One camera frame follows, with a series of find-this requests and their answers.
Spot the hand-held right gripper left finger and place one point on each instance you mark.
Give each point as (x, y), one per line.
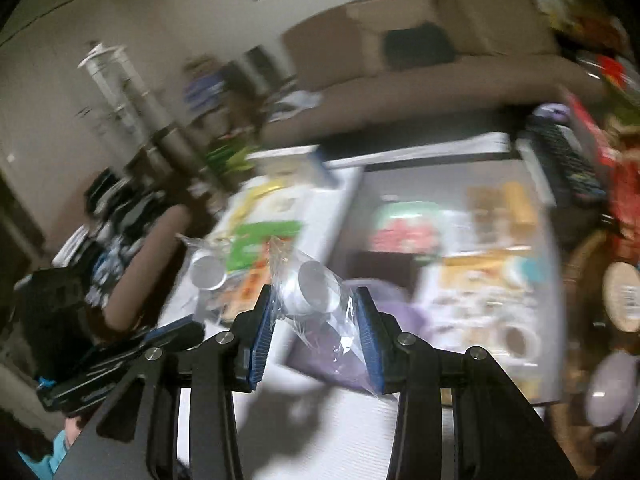
(260, 340)

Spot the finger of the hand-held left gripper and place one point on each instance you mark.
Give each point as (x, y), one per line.
(175, 332)

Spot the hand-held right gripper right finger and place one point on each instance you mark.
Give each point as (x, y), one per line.
(370, 345)

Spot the clear bag with silver tin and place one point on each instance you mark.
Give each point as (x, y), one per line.
(310, 285)
(207, 272)

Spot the white storage container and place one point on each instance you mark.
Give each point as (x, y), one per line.
(450, 180)

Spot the person's left forearm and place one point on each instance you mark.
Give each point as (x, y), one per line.
(50, 455)

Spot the purple pouch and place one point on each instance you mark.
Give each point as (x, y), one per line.
(415, 312)

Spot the orange snack packet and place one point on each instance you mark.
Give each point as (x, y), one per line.
(247, 285)

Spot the green snack packet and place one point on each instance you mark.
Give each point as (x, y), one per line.
(250, 247)

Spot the striped white cloth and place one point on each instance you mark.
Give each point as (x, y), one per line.
(340, 440)

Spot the green and red packet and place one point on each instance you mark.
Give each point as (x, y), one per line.
(405, 230)

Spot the flat yellow packet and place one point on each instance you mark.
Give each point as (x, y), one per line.
(480, 267)

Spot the tape roll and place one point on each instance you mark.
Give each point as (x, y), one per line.
(520, 342)

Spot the white box with blue print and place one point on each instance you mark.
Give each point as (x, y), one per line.
(290, 162)

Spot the yellow box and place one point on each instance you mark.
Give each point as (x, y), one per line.
(520, 205)

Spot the wicker basket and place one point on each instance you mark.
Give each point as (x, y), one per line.
(585, 260)

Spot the blue purple bag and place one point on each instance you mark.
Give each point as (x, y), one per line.
(200, 90)

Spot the pale purple plate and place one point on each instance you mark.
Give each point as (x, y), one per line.
(610, 395)

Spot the round beige lid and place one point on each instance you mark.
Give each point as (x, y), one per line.
(620, 295)

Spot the white metal rack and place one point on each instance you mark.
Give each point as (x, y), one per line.
(107, 60)

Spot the beige sofa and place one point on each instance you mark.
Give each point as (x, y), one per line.
(400, 90)

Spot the black remote control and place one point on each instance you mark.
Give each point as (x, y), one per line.
(565, 160)

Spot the red snack packet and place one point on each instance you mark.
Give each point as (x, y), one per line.
(625, 180)

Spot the dark cushion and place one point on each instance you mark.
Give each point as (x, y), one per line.
(420, 45)

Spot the colourful snack packet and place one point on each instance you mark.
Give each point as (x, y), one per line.
(585, 10)

